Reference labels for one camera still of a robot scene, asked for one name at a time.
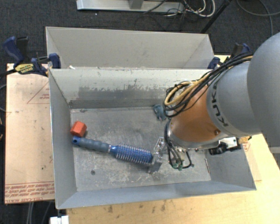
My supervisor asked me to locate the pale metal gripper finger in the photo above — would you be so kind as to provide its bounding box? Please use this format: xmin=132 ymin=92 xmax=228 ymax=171
xmin=147 ymin=152 xmax=165 ymax=174
xmin=154 ymin=136 xmax=166 ymax=153

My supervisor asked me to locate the blue round hairbrush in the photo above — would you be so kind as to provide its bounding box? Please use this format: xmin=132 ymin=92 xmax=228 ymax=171
xmin=71 ymin=136 xmax=154 ymax=166

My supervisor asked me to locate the grey-blue small object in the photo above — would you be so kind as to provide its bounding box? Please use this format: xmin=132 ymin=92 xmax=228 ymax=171
xmin=152 ymin=104 xmax=167 ymax=121

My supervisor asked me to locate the grey metal bin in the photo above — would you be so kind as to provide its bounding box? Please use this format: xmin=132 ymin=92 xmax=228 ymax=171
xmin=45 ymin=26 xmax=257 ymax=210

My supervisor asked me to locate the red-orange block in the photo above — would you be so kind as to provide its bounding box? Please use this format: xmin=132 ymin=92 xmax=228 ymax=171
xmin=70 ymin=121 xmax=88 ymax=137

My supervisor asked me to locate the brown cardboard board red print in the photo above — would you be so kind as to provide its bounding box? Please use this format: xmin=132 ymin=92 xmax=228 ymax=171
xmin=4 ymin=63 xmax=263 ymax=205

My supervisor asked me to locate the black cylinder on white bracket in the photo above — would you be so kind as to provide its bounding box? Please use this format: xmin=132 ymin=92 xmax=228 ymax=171
xmin=208 ymin=136 xmax=244 ymax=156

